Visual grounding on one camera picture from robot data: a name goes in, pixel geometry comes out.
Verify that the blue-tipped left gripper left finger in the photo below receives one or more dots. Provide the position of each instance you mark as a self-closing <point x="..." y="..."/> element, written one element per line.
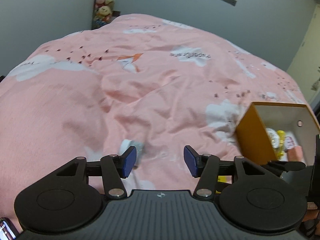
<point x="114" y="168"/>

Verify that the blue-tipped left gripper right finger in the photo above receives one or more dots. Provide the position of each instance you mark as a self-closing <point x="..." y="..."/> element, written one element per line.
<point x="204" y="167"/>

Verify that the yellow tape measure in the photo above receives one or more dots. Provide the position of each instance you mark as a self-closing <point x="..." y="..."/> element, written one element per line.
<point x="222" y="183"/>

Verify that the round silver embossed tin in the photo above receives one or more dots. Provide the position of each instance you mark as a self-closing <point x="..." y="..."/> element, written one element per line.
<point x="273" y="137"/>

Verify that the orange cardboard storage box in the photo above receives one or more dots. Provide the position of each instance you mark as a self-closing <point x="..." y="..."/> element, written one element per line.
<point x="298" y="122"/>

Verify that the pink printed bed quilt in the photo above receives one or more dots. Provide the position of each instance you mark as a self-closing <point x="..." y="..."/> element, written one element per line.
<point x="157" y="83"/>

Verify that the pink plastic bottle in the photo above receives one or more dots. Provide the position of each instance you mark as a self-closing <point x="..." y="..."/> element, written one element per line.
<point x="296" y="154"/>

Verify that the smartwatch on wrist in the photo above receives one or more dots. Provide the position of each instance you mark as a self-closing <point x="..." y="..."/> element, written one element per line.
<point x="7" y="229"/>

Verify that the stack of plush toys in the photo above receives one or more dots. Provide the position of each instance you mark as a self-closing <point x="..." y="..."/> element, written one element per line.
<point x="103" y="13"/>

